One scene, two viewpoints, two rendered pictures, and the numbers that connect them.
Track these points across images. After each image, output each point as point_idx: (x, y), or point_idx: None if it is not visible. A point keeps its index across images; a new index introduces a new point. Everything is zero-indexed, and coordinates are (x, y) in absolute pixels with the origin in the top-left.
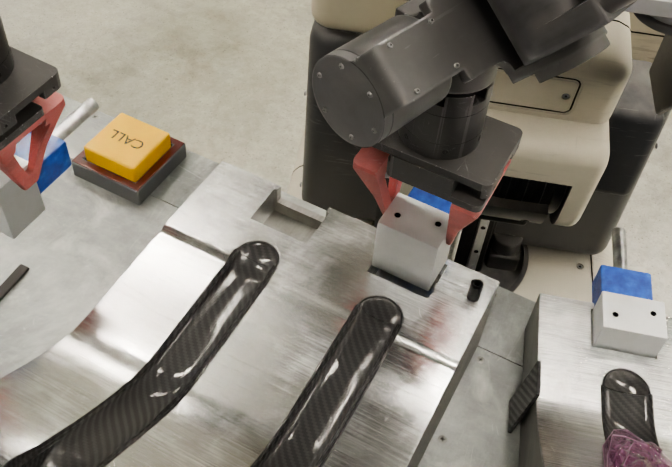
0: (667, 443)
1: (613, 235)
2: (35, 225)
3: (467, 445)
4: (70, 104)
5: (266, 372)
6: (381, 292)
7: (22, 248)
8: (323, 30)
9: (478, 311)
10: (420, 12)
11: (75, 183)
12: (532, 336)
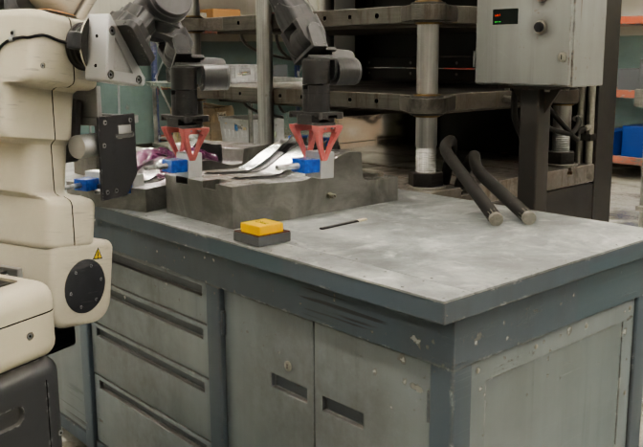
0: (150, 177)
1: (99, 190)
2: (313, 234)
3: None
4: (281, 254)
5: (253, 174)
6: (205, 174)
7: (321, 232)
8: (47, 356)
9: None
10: (201, 62)
11: (291, 239)
12: (155, 195)
